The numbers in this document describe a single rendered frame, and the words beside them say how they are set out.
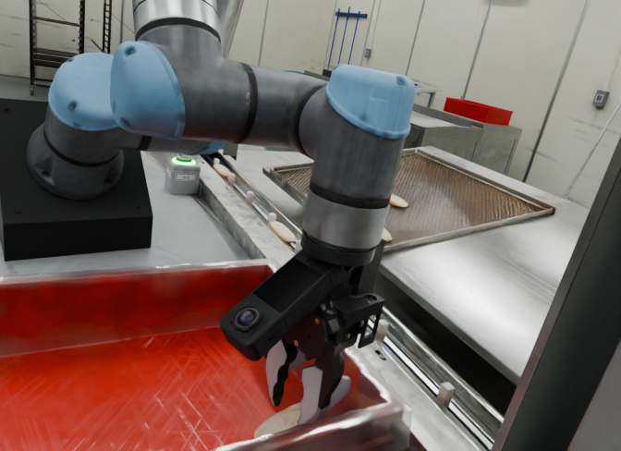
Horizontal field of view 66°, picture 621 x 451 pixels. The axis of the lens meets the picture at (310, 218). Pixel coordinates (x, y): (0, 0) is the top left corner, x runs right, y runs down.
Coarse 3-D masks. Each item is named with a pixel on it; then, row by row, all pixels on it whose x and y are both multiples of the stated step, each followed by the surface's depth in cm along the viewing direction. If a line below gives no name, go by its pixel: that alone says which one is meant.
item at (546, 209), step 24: (288, 168) 130; (408, 168) 135; (456, 168) 135; (408, 192) 118; (432, 192) 118; (456, 192) 119; (504, 192) 119; (408, 216) 104; (432, 216) 105; (480, 216) 105; (528, 216) 105; (432, 240) 94
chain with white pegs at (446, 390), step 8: (208, 160) 146; (216, 160) 137; (232, 176) 126; (232, 184) 127; (240, 192) 122; (248, 192) 115; (248, 200) 115; (272, 216) 103; (296, 248) 93; (384, 320) 70; (384, 328) 70; (384, 336) 70; (408, 368) 66; (416, 376) 64; (424, 384) 63; (448, 384) 59; (432, 392) 62; (440, 392) 59; (448, 392) 58; (440, 400) 59; (448, 400) 59; (448, 408) 59; (456, 416) 58; (464, 424) 57; (480, 440) 55; (488, 448) 54
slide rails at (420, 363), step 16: (400, 336) 71; (416, 352) 68; (432, 368) 65; (432, 400) 59; (464, 400) 60; (448, 416) 56; (480, 416) 57; (464, 432) 54; (496, 432) 55; (480, 448) 52
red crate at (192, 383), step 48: (144, 336) 64; (192, 336) 66; (0, 384) 52; (48, 384) 53; (96, 384) 54; (144, 384) 56; (192, 384) 57; (240, 384) 59; (288, 384) 60; (0, 432) 46; (48, 432) 47; (96, 432) 48; (144, 432) 49; (192, 432) 50; (240, 432) 52
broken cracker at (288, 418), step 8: (288, 408) 53; (296, 408) 53; (272, 416) 51; (280, 416) 51; (288, 416) 51; (296, 416) 52; (264, 424) 50; (272, 424) 50; (280, 424) 50; (288, 424) 50; (296, 424) 51; (256, 432) 49; (264, 432) 49; (272, 432) 49
